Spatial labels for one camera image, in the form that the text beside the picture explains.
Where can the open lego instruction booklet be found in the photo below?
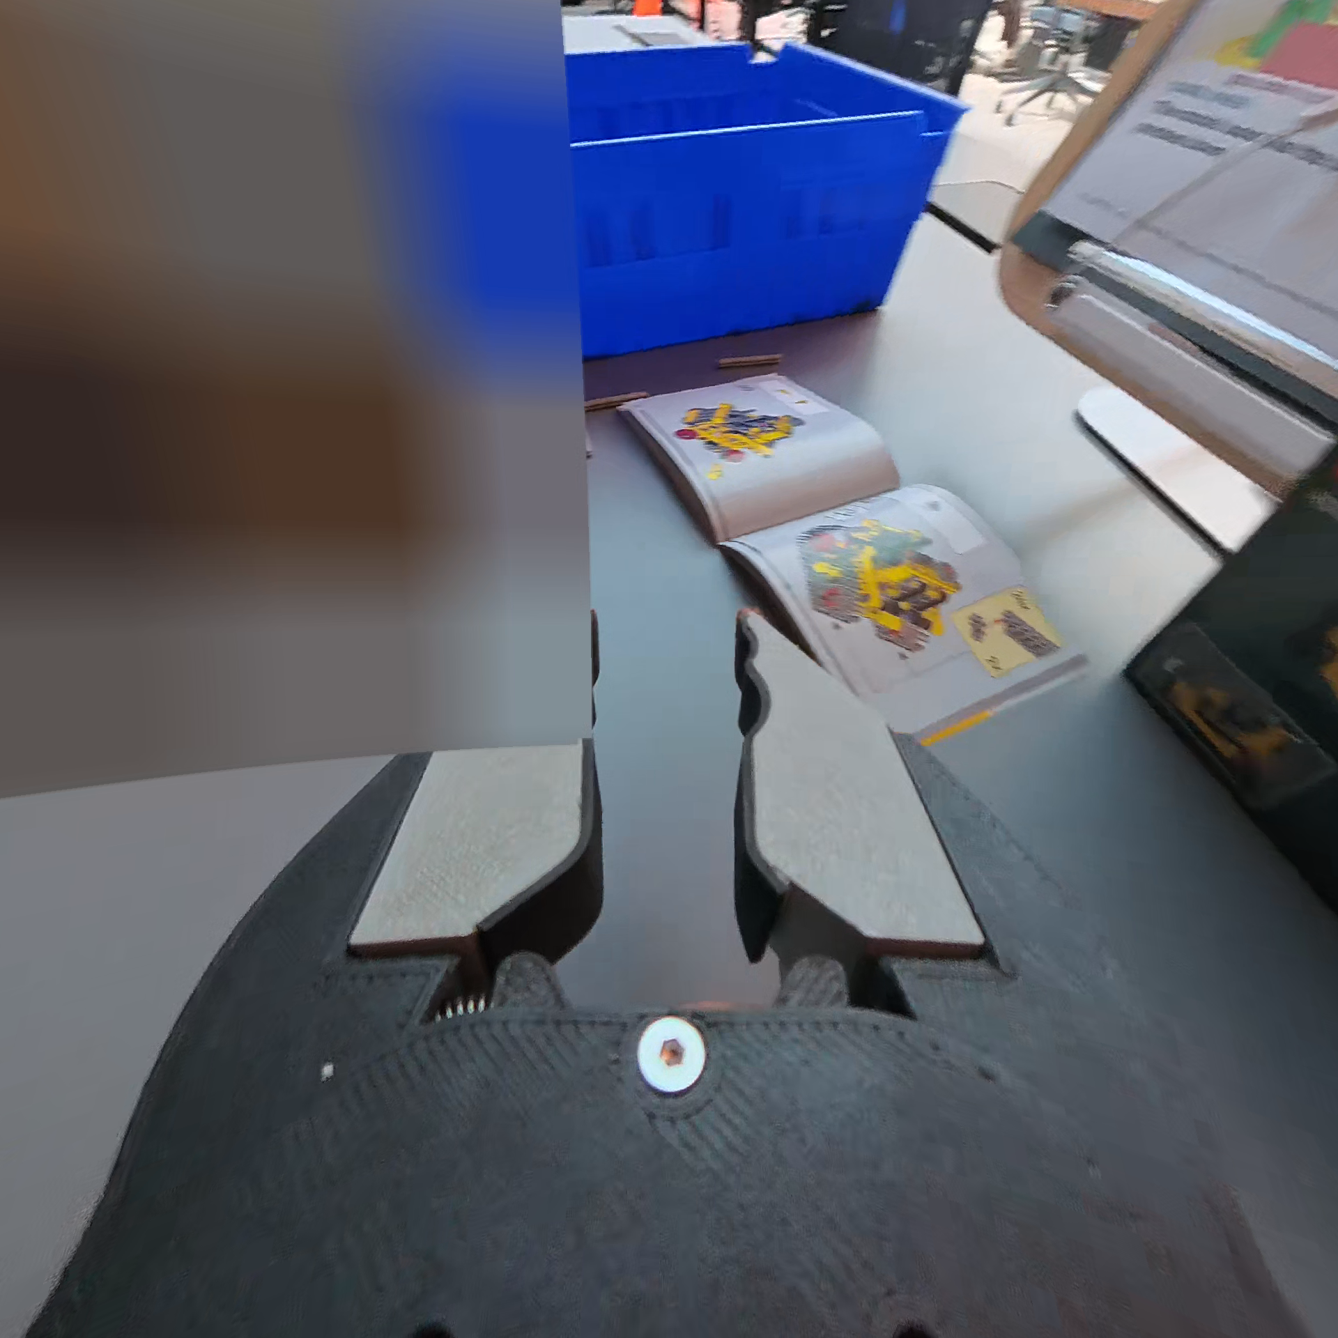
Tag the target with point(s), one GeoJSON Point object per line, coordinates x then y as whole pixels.
{"type": "Point", "coordinates": [836, 521]}

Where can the wooden clipboard with metal clip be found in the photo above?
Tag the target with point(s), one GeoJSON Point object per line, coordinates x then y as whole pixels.
{"type": "Point", "coordinates": [1151, 314]}

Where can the blue plastic bin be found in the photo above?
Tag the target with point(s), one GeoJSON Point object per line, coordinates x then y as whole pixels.
{"type": "Point", "coordinates": [732, 230]}

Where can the grey office chair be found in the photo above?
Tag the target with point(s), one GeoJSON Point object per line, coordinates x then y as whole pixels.
{"type": "Point", "coordinates": [1051, 63]}

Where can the silver stand base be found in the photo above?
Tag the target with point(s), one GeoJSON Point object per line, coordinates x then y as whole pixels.
{"type": "Point", "coordinates": [1170, 461]}

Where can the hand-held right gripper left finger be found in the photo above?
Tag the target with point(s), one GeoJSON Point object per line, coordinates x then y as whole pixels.
{"type": "Point", "coordinates": [493, 837]}

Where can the printed paper sheet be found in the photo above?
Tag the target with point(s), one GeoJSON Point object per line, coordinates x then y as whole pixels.
{"type": "Point", "coordinates": [1235, 157]}

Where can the black lego box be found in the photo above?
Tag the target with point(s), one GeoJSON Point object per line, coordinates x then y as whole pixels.
{"type": "Point", "coordinates": [1244, 691]}

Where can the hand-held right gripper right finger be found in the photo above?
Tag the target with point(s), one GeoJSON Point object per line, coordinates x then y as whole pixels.
{"type": "Point", "coordinates": [848, 828]}

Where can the black office chair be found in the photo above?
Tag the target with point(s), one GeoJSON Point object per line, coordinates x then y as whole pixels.
{"type": "Point", "coordinates": [909, 41]}

